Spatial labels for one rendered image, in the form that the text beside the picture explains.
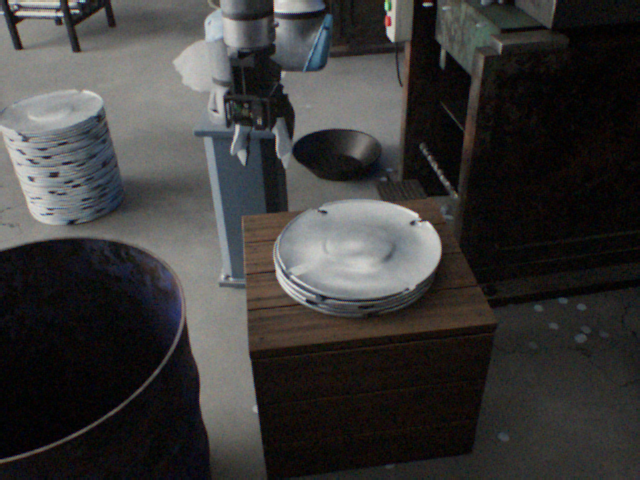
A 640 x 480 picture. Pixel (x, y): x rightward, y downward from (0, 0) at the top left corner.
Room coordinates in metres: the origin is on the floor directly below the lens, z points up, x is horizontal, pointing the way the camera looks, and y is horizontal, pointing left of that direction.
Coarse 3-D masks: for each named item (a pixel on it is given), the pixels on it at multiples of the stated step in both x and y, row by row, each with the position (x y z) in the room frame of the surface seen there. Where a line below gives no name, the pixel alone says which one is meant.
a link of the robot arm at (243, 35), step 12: (228, 24) 0.87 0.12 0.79; (240, 24) 0.86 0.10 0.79; (252, 24) 0.86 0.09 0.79; (264, 24) 0.87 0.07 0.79; (276, 24) 0.89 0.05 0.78; (228, 36) 0.87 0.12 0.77; (240, 36) 0.86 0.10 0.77; (252, 36) 0.86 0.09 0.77; (264, 36) 0.87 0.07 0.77; (240, 48) 0.87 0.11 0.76; (252, 48) 0.86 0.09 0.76; (264, 48) 0.88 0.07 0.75
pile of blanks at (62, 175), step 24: (96, 120) 1.65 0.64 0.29; (24, 144) 1.55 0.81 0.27; (48, 144) 1.55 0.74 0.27; (72, 144) 1.57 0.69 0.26; (96, 144) 1.63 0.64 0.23; (24, 168) 1.56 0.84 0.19; (48, 168) 1.55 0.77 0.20; (72, 168) 1.56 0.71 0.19; (96, 168) 1.61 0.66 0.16; (24, 192) 1.61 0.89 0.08; (48, 192) 1.55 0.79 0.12; (72, 192) 1.56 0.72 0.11; (96, 192) 1.59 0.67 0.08; (120, 192) 1.68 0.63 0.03; (48, 216) 1.55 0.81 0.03; (72, 216) 1.55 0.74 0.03; (96, 216) 1.58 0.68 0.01
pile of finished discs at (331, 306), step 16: (416, 224) 0.96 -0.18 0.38; (288, 288) 0.80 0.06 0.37; (304, 288) 0.78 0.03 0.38; (416, 288) 0.77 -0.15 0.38; (304, 304) 0.77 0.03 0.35; (320, 304) 0.76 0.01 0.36; (336, 304) 0.74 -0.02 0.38; (352, 304) 0.74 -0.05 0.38; (368, 304) 0.74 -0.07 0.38; (384, 304) 0.74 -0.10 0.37; (400, 304) 0.75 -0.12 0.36
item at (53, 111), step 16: (32, 96) 1.80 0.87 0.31; (48, 96) 1.80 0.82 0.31; (64, 96) 1.80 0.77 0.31; (80, 96) 1.79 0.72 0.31; (96, 96) 1.79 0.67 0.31; (16, 112) 1.69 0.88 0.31; (32, 112) 1.67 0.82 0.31; (48, 112) 1.67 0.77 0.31; (64, 112) 1.66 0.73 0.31; (80, 112) 1.67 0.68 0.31; (96, 112) 1.66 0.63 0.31; (16, 128) 1.58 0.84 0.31; (32, 128) 1.58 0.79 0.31; (48, 128) 1.58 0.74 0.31; (64, 128) 1.57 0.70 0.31
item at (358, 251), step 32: (288, 224) 0.95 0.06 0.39; (320, 224) 0.96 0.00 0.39; (352, 224) 0.95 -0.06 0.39; (384, 224) 0.95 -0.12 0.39; (288, 256) 0.86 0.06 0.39; (320, 256) 0.86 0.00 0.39; (352, 256) 0.85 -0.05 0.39; (384, 256) 0.84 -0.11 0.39; (416, 256) 0.85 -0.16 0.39; (320, 288) 0.77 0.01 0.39; (352, 288) 0.77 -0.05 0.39; (384, 288) 0.77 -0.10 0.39
